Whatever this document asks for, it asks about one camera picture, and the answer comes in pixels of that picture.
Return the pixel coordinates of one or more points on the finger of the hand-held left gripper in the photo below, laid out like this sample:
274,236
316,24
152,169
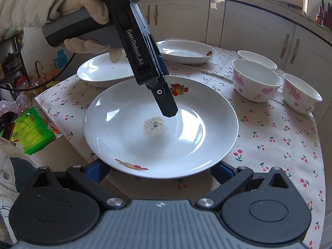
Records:
161,66
166,103

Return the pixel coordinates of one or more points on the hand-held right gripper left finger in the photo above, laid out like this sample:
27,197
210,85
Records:
94,171

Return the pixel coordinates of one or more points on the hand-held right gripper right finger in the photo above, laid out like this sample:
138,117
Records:
223,172

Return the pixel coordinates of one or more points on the white round fruit-print plate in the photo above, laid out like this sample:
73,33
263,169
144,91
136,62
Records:
124,142

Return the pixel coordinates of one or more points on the white pink-flowered bowl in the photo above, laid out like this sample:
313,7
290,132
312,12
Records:
300,96
256,58
255,83

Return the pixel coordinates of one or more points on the person's left forearm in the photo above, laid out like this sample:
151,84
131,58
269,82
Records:
26,0

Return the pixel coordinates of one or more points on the person's left hand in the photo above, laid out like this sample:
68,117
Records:
85,1

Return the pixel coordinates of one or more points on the white cabinet door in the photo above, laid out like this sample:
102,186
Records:
316,57
144,26
254,28
181,18

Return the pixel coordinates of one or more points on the grey food residue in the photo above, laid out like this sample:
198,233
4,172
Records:
154,126

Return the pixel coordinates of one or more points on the white oval fruit-print plate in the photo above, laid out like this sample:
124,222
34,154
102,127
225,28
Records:
186,52

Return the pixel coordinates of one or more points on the cherry-print tablecloth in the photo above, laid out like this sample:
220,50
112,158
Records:
272,140

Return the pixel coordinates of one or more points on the blue plastic bottle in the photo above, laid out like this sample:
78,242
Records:
60,58

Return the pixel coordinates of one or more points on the green plastic packet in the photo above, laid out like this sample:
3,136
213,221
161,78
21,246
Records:
33,132

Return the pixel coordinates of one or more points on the person's white jacket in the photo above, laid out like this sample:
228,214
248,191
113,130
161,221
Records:
10,186

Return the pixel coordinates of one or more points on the dark red packet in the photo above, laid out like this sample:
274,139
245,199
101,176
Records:
7,124

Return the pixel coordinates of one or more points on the clear plastic bag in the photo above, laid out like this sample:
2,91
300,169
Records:
15,103

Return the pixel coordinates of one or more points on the black metal shelf rack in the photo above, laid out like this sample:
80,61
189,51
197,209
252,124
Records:
18,54

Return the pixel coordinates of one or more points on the red-lidded jar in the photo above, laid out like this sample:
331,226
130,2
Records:
21,81

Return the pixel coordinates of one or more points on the knife block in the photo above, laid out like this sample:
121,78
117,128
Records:
321,14

